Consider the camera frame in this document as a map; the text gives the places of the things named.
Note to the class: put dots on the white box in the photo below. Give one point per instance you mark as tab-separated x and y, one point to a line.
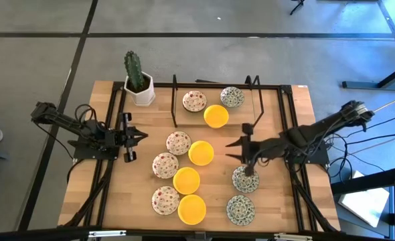
365	201

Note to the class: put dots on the yellow plastic mini bowl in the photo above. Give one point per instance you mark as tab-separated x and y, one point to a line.
192	209
186	180
216	116
201	153

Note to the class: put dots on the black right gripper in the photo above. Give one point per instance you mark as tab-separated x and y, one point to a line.
261	149

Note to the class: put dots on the black tripod leg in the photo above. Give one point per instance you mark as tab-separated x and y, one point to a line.
297	7

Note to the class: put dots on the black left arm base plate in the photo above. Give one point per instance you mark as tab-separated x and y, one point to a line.
83	154

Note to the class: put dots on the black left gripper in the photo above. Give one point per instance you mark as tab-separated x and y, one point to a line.
115	139

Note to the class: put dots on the black metal rack frame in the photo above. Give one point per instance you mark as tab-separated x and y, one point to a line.
174	107

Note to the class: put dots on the white angular plant pot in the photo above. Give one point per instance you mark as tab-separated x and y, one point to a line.
145	97

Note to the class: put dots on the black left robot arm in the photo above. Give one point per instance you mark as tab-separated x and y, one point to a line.
63	119

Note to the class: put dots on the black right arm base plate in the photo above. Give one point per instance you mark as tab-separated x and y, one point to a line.
318	157

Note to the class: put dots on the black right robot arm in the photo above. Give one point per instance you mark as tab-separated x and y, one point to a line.
318	132

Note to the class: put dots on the green cactus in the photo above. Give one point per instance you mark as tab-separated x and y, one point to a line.
134	70

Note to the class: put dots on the silver metal bracket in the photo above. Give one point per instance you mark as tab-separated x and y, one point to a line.
107	233
293	237

